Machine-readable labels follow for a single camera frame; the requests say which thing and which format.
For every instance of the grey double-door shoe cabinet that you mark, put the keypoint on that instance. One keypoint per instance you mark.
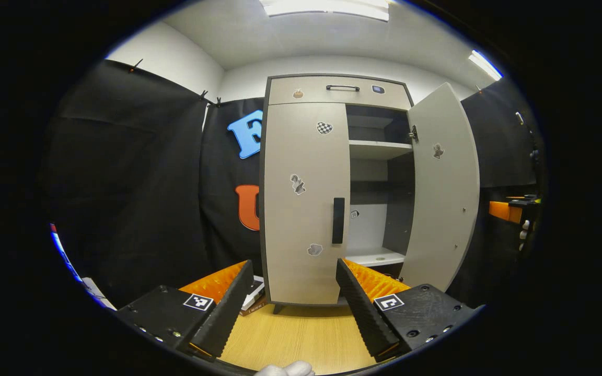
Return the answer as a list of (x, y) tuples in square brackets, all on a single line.
[(400, 209)]

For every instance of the cabinet door with checkered sticker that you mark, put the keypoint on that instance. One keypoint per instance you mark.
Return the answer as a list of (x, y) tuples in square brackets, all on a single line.
[(290, 235)]

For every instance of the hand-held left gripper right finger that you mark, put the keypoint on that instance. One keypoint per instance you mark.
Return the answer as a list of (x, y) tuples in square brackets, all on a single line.
[(363, 313)]

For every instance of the brown book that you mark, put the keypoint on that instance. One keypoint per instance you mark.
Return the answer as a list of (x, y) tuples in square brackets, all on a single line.
[(254, 308)]

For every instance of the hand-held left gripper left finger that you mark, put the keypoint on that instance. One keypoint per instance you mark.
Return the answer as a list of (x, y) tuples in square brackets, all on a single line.
[(230, 308)]

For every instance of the white flat box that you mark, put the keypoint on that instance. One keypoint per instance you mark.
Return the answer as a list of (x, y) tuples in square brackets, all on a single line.
[(255, 292)]

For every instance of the large ceiling light panel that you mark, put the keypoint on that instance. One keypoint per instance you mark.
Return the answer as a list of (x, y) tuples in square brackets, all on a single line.
[(327, 8)]

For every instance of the small ceiling light panel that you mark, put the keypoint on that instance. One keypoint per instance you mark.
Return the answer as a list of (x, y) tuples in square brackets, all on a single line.
[(485, 65)]

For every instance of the grey cabinet drawer front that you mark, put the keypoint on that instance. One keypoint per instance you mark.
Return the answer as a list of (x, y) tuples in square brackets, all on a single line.
[(311, 99)]

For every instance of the black backdrop cloth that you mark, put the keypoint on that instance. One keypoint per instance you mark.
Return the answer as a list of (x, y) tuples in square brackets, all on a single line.
[(149, 183)]

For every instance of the white cabinet shelf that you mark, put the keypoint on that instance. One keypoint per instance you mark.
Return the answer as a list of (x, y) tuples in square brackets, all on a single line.
[(377, 149), (374, 257)]

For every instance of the metal door hinge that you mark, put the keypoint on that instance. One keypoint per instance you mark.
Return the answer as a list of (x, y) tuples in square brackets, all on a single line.
[(414, 133)]

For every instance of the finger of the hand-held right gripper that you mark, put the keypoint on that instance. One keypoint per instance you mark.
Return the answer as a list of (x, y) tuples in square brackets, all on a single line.
[(505, 211)]

